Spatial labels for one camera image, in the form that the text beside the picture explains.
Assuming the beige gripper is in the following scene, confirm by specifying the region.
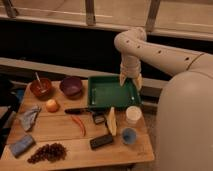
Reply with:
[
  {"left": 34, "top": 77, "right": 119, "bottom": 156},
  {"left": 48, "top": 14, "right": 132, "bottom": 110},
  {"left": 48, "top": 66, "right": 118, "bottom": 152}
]
[{"left": 119, "top": 58, "right": 142, "bottom": 90}]

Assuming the silver fork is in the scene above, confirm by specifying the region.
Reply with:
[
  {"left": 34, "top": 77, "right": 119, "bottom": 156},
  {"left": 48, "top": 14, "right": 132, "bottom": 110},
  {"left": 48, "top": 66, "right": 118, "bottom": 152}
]
[{"left": 35, "top": 72, "right": 45, "bottom": 93}]

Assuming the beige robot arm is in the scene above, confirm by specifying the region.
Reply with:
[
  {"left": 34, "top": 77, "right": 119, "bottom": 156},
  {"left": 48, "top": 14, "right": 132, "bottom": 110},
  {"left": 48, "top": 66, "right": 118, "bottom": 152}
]
[{"left": 114, "top": 27, "right": 213, "bottom": 171}]

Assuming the white plastic cup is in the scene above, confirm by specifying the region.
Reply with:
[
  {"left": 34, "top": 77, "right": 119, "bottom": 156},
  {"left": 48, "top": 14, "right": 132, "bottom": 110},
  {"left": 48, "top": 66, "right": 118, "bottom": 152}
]
[{"left": 126, "top": 106, "right": 142, "bottom": 124}]

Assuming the blue plastic cup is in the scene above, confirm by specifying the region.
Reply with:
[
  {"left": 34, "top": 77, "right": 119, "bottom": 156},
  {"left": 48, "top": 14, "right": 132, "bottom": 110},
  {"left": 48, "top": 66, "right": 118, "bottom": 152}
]
[{"left": 121, "top": 128, "right": 137, "bottom": 145}]

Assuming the green plastic tray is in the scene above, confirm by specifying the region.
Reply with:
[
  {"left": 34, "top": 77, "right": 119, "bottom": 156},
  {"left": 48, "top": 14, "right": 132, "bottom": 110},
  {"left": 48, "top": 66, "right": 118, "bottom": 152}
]
[{"left": 87, "top": 76, "right": 141, "bottom": 108}]

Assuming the yellow cheese wedge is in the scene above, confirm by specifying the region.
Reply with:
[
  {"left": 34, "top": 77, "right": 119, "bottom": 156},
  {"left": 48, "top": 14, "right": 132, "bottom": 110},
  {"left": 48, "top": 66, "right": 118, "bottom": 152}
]
[{"left": 107, "top": 107, "right": 117, "bottom": 136}]

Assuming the small black square object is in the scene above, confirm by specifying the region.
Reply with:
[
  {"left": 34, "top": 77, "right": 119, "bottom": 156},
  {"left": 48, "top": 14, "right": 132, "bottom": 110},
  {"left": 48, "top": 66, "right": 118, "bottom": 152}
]
[{"left": 93, "top": 115, "right": 106, "bottom": 124}]

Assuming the purple bowl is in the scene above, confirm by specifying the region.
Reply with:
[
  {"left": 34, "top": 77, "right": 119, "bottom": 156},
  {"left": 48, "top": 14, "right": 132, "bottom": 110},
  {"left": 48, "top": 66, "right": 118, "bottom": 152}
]
[{"left": 59, "top": 76, "right": 83, "bottom": 96}]

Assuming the red chili pepper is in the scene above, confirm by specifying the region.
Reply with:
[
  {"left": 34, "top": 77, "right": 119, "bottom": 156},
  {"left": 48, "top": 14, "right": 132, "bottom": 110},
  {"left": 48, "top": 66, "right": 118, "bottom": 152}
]
[{"left": 71, "top": 116, "right": 86, "bottom": 136}]

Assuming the black rectangular block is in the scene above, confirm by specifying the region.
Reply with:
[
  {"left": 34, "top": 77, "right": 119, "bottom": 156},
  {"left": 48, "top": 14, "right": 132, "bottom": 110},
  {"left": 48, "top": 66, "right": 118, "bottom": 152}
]
[{"left": 90, "top": 134, "right": 113, "bottom": 150}]

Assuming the yellow apple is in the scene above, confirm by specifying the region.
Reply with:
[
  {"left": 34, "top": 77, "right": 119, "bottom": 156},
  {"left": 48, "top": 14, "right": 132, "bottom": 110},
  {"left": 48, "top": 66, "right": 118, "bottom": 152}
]
[{"left": 45, "top": 99, "right": 59, "bottom": 113}]

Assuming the orange-brown bowl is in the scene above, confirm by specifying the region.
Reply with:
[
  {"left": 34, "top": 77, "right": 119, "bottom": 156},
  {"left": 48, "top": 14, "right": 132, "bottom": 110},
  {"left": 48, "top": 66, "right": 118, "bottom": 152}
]
[{"left": 30, "top": 78, "right": 52, "bottom": 98}]

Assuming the wooden cutting board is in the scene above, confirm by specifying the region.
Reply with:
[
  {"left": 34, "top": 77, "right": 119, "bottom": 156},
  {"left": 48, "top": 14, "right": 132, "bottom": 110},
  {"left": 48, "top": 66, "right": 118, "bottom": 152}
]
[{"left": 0, "top": 81, "right": 154, "bottom": 171}]

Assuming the bunch of dark grapes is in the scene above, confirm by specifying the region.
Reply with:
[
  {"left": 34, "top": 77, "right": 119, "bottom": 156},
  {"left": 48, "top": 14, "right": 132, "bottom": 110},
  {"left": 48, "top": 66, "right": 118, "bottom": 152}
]
[{"left": 27, "top": 143, "right": 67, "bottom": 164}]

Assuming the grey crumpled cloth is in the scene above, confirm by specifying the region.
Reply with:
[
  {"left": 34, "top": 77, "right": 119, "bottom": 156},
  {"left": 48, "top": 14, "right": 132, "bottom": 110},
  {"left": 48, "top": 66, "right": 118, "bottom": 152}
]
[{"left": 18, "top": 105, "right": 41, "bottom": 131}]

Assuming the blue sponge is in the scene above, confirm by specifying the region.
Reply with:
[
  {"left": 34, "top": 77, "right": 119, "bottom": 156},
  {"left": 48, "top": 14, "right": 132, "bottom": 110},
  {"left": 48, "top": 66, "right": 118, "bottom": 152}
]
[{"left": 9, "top": 135, "right": 35, "bottom": 157}]

